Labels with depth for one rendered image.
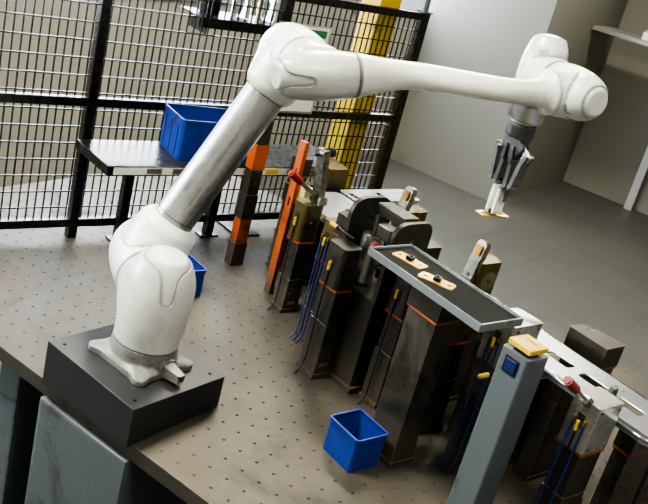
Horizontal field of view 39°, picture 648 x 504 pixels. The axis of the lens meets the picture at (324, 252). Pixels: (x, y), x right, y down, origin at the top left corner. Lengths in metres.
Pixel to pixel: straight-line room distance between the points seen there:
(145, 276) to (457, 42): 5.31
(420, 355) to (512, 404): 0.27
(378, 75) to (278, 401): 0.85
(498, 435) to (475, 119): 5.23
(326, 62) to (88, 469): 1.05
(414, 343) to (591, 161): 6.31
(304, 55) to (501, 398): 0.83
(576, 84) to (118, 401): 1.20
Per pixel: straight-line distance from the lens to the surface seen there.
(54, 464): 2.28
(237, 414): 2.23
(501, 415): 1.93
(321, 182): 2.62
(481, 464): 1.99
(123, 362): 2.10
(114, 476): 2.12
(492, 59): 6.96
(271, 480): 2.04
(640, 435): 2.08
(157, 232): 2.17
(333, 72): 1.97
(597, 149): 8.26
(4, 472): 2.56
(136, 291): 2.03
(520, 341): 1.89
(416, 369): 2.08
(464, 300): 1.99
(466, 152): 7.08
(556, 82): 2.06
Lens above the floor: 1.90
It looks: 22 degrees down
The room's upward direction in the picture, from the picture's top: 15 degrees clockwise
